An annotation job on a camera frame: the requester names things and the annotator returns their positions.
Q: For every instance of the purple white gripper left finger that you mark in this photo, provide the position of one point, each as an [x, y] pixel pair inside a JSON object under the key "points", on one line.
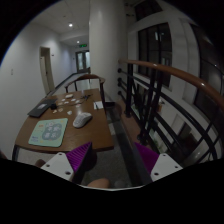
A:
{"points": [[70, 166]]}

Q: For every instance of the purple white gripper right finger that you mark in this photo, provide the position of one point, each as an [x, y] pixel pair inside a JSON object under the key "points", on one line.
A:
{"points": [[157, 165]]}

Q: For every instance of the green mouse pad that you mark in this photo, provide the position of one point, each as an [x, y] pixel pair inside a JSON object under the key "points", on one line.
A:
{"points": [[48, 133]]}

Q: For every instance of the white computer mouse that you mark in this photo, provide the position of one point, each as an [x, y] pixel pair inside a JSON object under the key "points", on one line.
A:
{"points": [[82, 119]]}

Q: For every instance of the wooden table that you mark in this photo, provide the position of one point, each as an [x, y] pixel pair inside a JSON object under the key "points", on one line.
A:
{"points": [[95, 131]]}

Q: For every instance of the wooden black stair railing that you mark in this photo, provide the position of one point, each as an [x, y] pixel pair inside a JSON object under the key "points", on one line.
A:
{"points": [[178, 113]]}

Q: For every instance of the small black box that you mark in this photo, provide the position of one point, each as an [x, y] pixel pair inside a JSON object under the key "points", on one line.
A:
{"points": [[53, 106]]}

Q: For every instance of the black laptop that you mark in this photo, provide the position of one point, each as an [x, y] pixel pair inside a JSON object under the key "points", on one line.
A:
{"points": [[41, 108]]}

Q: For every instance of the white notepad with pen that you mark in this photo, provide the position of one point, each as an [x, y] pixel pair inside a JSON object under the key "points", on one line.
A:
{"points": [[98, 105]]}

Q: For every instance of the black glasses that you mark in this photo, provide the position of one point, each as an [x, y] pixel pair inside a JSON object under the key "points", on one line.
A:
{"points": [[85, 97]]}

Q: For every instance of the wooden chair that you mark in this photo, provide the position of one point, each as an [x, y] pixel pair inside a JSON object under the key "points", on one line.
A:
{"points": [[85, 81]]}

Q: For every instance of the glass double door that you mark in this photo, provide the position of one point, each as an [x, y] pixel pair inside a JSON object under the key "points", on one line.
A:
{"points": [[83, 61]]}

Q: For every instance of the beige side door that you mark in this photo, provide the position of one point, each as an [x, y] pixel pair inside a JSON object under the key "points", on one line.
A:
{"points": [[46, 70]]}

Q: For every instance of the green exit sign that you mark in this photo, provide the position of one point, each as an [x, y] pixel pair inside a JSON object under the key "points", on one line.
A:
{"points": [[82, 45]]}

